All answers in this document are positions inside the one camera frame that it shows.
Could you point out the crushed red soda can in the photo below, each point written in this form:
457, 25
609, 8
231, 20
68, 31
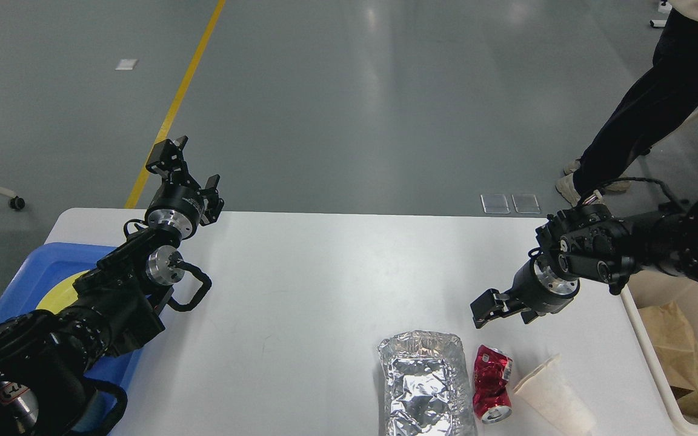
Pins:
491, 374

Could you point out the white paper cup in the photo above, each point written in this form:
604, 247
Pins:
549, 391

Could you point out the blue plastic tray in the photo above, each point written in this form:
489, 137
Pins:
45, 267

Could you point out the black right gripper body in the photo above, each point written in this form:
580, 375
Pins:
537, 286

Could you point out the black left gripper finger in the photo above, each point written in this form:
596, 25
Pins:
167, 161
213, 203

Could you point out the yellow plastic plate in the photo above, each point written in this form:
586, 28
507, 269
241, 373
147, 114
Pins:
61, 295

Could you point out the aluminium foil tray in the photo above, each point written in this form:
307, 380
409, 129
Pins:
425, 385

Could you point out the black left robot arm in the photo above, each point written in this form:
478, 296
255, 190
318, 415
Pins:
45, 357

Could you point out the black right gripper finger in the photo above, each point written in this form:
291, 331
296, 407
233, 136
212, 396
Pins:
528, 315
492, 305

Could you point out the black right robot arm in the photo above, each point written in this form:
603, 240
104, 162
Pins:
589, 242

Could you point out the person in black trousers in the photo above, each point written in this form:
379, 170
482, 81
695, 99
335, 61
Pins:
656, 105

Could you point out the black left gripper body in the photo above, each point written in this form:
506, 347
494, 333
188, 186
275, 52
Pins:
179, 210

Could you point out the brown paper bag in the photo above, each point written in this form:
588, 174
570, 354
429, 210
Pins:
674, 342

